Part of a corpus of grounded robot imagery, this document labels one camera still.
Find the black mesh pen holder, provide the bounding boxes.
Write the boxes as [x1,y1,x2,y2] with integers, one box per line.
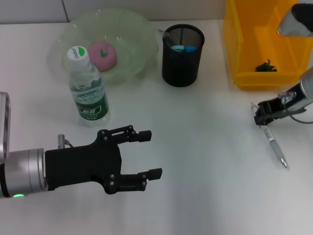
[162,23,205,88]

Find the pink peach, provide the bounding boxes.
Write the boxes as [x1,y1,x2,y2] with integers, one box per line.
[88,40,119,71]

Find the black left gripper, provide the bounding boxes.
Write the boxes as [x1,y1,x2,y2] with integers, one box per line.
[45,124,163,195]

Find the blue scissors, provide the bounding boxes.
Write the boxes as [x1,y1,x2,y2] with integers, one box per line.
[171,44,198,53]

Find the translucent green fruit plate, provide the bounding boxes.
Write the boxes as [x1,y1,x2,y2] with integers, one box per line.
[47,8,161,85]

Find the yellow plastic bin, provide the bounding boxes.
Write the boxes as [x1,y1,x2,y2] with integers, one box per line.
[222,0,309,90]

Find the clear green-label water bottle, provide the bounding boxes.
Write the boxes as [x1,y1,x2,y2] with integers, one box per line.
[67,46,111,123]

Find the silver pen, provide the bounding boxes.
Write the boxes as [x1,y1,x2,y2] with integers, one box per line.
[250,102,288,169]

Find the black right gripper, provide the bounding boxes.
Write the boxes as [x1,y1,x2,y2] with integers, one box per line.
[253,84,307,126]

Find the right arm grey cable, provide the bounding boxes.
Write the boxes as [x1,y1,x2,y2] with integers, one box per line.
[281,109,309,123]

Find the clear plastic ruler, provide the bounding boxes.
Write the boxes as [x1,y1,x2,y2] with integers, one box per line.
[156,28,176,47]

